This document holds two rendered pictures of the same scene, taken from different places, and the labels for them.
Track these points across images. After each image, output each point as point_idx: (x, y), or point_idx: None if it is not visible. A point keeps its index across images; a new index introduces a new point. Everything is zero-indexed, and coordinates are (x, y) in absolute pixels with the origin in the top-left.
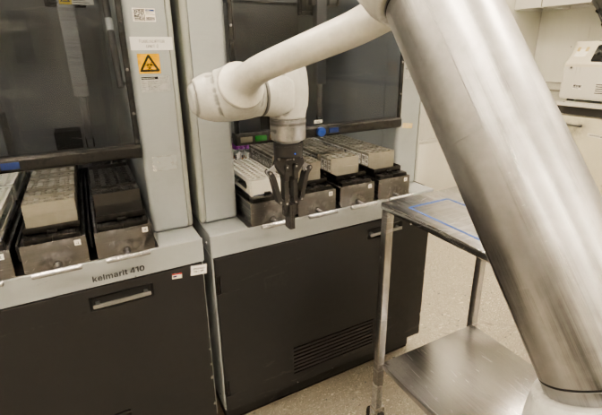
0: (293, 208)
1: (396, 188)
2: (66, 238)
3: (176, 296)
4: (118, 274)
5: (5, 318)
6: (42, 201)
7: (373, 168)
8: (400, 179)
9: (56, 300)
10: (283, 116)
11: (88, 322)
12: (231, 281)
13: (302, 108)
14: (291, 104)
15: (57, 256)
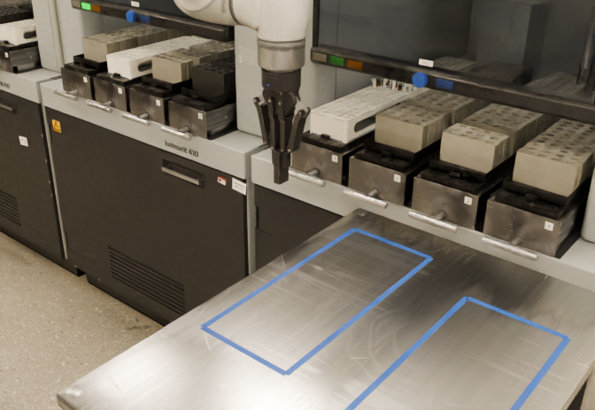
0: (277, 157)
1: (525, 233)
2: (152, 96)
3: (220, 202)
4: (181, 150)
5: (120, 142)
6: (167, 58)
7: (523, 181)
8: (537, 221)
9: (145, 147)
10: (257, 32)
11: (161, 180)
12: (268, 221)
13: (271, 27)
14: (255, 19)
15: (147, 108)
